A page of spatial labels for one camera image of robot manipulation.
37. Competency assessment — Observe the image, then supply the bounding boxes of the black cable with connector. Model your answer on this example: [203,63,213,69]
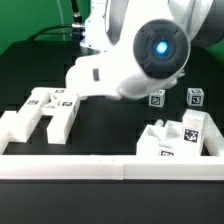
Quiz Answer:
[27,0,86,42]

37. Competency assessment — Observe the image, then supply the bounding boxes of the white U-shaped fence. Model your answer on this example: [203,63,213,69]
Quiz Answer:
[0,113,224,180]

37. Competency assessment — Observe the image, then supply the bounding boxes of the white tagged cube far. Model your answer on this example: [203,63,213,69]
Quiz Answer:
[186,88,204,106]

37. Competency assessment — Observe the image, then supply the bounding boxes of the white tagged cube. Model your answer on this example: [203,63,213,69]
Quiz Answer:
[149,90,165,107]
[186,88,204,106]

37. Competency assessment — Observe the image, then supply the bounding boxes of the white chair back frame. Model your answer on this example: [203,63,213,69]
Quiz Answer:
[0,87,80,150]

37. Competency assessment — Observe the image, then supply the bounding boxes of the white chair seat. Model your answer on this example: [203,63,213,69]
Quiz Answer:
[136,120,194,158]

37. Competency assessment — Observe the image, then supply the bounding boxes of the white tagged cube near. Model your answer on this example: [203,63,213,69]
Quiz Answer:
[149,90,165,107]

